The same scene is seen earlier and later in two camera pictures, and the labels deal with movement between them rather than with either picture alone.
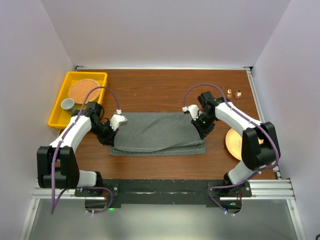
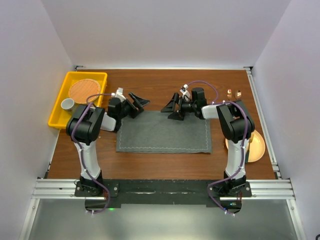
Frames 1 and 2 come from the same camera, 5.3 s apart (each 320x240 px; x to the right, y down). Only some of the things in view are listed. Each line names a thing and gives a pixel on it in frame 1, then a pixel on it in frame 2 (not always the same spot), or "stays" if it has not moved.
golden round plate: x=234 y=141 -> x=257 y=149
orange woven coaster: x=79 y=90 stays
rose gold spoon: x=237 y=95 stays
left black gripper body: x=103 y=132 -> x=125 y=108
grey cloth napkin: x=154 y=133 stays
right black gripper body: x=205 y=124 -> x=187 y=107
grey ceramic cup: x=68 y=104 stays
